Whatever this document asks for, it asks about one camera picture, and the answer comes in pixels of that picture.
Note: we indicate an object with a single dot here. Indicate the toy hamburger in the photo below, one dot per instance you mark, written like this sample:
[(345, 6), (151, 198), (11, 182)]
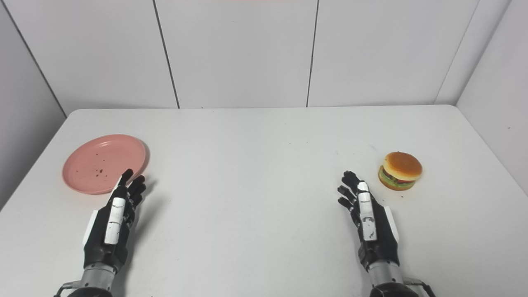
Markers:
[(401, 168)]

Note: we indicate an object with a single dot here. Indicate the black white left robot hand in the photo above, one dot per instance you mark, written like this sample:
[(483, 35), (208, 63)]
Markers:
[(113, 218)]

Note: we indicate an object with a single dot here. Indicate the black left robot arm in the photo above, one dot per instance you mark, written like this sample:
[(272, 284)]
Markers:
[(97, 278)]

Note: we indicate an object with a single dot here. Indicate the pink round plate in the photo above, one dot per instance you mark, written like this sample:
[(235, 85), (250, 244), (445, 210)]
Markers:
[(97, 159)]

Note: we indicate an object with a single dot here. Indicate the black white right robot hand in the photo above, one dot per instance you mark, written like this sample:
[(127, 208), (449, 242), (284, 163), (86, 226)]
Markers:
[(367, 218)]

